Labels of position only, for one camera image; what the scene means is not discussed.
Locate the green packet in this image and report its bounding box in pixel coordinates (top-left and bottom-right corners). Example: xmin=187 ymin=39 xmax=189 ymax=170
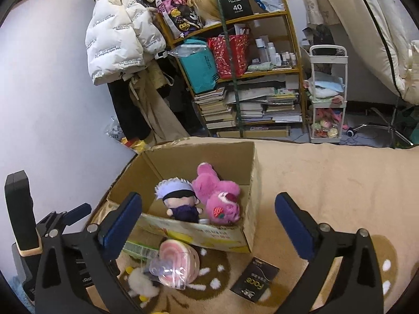
xmin=123 ymin=240 xmax=161 ymax=262

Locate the printed cardboard box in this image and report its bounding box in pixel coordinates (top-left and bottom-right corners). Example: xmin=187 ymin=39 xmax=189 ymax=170
xmin=106 ymin=141 xmax=262 ymax=254

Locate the clear printed plastic bag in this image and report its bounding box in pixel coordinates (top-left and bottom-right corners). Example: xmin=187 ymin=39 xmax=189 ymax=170
xmin=105 ymin=116 xmax=126 ymax=141

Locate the red gift bag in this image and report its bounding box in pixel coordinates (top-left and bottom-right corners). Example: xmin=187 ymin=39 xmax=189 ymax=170
xmin=208 ymin=33 xmax=250 ymax=79

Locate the printed tote bag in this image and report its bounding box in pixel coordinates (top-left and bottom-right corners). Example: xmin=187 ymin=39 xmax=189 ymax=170
xmin=157 ymin=0 xmax=203 ymax=38

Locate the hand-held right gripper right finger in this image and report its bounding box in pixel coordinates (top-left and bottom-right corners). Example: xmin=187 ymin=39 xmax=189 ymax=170
xmin=274 ymin=192 xmax=385 ymax=314

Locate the white trolley cart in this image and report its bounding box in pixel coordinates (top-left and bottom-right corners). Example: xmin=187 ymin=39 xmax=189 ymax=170
xmin=308 ymin=45 xmax=348 ymax=144

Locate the pink swirl roll plush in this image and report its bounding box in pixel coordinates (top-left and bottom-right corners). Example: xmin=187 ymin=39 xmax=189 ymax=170
xmin=149 ymin=239 xmax=201 ymax=290

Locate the beige flower-print blanket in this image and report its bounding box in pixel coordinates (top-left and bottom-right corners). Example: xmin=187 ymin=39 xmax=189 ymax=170
xmin=88 ymin=136 xmax=419 ymax=314

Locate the black bag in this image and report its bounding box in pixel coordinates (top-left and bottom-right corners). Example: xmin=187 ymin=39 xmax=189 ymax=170
xmin=303 ymin=24 xmax=336 ymax=56

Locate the cream office chair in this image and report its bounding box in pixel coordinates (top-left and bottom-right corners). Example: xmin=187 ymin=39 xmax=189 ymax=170
xmin=311 ymin=0 xmax=419 ymax=148

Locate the beige coat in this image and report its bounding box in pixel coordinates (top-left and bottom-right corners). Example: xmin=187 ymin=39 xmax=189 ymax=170
xmin=129 ymin=65 xmax=190 ymax=146

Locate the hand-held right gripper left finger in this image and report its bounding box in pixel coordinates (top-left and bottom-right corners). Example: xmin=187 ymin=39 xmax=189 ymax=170
xmin=34 ymin=192 xmax=144 ymax=314

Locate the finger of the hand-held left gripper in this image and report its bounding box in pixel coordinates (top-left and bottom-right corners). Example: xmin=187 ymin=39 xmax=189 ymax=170
xmin=35 ymin=203 xmax=92 ymax=239

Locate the white-haired doll plush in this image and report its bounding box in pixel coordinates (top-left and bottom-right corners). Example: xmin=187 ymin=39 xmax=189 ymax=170
xmin=155 ymin=177 xmax=201 ymax=225

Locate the white puffer jacket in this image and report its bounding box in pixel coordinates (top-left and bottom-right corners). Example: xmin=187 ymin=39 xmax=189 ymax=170
xmin=85 ymin=0 xmax=167 ymax=87

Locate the group of cosmetic bottles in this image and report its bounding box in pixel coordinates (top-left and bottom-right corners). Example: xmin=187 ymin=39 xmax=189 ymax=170
xmin=253 ymin=37 xmax=298 ymax=68

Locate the black box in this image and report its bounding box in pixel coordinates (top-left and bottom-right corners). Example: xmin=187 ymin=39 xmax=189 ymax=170
xmin=218 ymin=0 xmax=254 ymax=20

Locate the wooden shelf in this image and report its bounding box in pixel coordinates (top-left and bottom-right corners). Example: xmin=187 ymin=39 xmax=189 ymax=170
xmin=155 ymin=0 xmax=310 ymax=138

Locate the white duck plush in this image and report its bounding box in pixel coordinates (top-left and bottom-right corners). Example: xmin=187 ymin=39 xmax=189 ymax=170
xmin=126 ymin=266 xmax=161 ymax=308

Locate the pile of small plush toys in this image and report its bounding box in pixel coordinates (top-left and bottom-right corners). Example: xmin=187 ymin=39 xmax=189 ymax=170
xmin=312 ymin=108 xmax=343 ymax=138

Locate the teal bag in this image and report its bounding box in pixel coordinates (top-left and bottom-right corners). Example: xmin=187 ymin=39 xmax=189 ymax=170
xmin=178 ymin=37 xmax=218 ymax=94

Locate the light blue folded cloth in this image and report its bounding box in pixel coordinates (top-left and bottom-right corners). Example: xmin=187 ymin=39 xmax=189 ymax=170
xmin=312 ymin=77 xmax=346 ymax=94

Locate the stack of books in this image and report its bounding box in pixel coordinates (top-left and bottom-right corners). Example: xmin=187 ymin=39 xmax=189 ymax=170
xmin=193 ymin=75 xmax=303 ymax=130

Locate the blond wig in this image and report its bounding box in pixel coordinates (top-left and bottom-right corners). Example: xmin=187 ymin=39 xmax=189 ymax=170
xmin=190 ymin=0 xmax=223 ymax=25

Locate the black garment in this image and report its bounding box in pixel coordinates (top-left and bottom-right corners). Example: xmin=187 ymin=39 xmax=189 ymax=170
xmin=107 ymin=78 xmax=151 ymax=139

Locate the black packet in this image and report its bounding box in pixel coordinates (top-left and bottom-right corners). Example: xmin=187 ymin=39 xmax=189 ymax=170
xmin=230 ymin=257 xmax=280 ymax=305

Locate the green pole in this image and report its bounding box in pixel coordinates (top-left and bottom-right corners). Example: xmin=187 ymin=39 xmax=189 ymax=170
xmin=213 ymin=0 xmax=244 ymax=138

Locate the floral curtain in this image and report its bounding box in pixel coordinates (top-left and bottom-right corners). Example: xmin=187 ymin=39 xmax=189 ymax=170
xmin=131 ymin=0 xmax=343 ymax=27

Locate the pink bear plush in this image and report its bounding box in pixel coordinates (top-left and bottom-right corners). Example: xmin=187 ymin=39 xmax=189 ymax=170
xmin=191 ymin=162 xmax=242 ymax=226

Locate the yellow red packet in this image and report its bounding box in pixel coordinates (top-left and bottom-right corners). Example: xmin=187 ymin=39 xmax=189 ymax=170
xmin=121 ymin=137 xmax=146 ymax=154

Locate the pale green cloth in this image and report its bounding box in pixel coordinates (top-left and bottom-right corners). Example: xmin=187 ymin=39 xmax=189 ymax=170
xmin=247 ymin=62 xmax=275 ymax=72

